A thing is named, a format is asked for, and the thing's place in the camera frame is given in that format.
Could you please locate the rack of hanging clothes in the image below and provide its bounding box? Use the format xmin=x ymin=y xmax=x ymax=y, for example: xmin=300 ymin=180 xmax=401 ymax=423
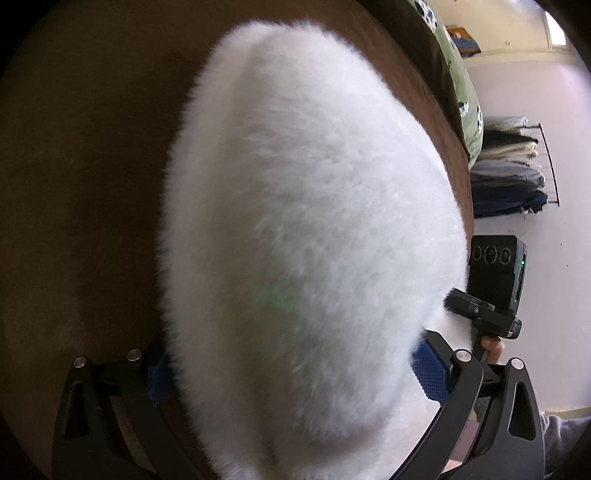
xmin=470 ymin=115 xmax=549 ymax=219

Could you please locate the stool with blue clothes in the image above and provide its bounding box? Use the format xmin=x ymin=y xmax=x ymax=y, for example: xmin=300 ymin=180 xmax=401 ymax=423
xmin=445 ymin=27 xmax=481 ymax=57

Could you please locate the green panda print blanket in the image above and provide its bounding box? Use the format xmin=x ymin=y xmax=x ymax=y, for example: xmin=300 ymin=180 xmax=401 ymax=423
xmin=409 ymin=0 xmax=485 ymax=169

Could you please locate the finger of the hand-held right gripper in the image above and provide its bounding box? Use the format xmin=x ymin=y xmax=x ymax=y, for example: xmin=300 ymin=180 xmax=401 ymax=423
xmin=443 ymin=287 xmax=494 ymax=320

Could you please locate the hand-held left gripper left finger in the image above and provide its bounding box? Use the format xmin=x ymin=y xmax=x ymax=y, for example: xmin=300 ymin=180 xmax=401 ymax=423
xmin=51 ymin=344 xmax=208 ymax=480

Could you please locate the brown blanket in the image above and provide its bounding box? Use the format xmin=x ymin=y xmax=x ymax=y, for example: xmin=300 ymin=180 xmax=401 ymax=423
xmin=0 ymin=0 xmax=476 ymax=480

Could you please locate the person's right hand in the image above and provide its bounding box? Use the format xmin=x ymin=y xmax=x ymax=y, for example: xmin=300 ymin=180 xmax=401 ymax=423
xmin=480 ymin=336 xmax=505 ymax=365

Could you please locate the window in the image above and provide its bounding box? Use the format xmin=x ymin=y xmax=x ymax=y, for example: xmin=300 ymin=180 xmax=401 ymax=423
xmin=544 ymin=11 xmax=568 ymax=47

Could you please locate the white fuzzy cardigan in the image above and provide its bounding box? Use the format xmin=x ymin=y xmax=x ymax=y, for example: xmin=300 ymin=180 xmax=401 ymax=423
xmin=157 ymin=18 xmax=469 ymax=480

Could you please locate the black metal rack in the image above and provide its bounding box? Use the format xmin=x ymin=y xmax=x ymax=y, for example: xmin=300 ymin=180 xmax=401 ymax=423
xmin=521 ymin=122 xmax=562 ymax=208

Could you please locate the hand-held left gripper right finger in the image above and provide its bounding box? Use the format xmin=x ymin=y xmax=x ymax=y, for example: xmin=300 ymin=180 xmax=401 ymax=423
xmin=392 ymin=329 xmax=546 ymax=480

